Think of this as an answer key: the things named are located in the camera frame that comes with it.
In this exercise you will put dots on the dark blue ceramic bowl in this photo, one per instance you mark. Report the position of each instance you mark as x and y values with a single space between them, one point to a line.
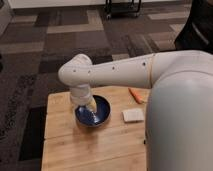
89 118

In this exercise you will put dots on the orange carrot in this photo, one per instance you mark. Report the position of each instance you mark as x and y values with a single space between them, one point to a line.
138 98

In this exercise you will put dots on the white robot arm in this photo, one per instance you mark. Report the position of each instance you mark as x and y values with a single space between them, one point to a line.
179 113

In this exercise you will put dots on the black rolling cart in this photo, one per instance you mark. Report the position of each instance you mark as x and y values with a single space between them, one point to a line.
122 8

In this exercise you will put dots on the black office chair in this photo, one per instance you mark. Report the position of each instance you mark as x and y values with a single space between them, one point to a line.
197 33

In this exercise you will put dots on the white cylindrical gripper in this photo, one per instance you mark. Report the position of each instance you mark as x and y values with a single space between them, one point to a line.
82 95

